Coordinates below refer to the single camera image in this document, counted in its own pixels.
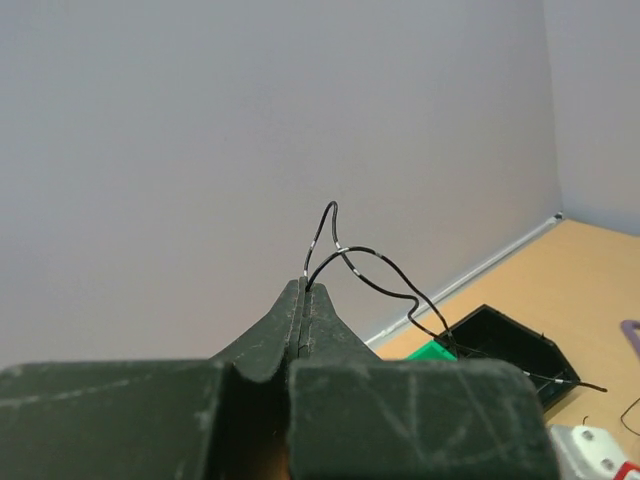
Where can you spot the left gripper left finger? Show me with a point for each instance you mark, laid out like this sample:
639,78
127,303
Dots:
224,417

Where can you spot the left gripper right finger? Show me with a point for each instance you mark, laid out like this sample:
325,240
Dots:
376,419

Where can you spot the green plastic bin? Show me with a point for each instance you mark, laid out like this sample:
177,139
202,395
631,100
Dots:
432,350

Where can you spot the black plastic bin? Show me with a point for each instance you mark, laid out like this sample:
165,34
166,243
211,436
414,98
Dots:
488,333

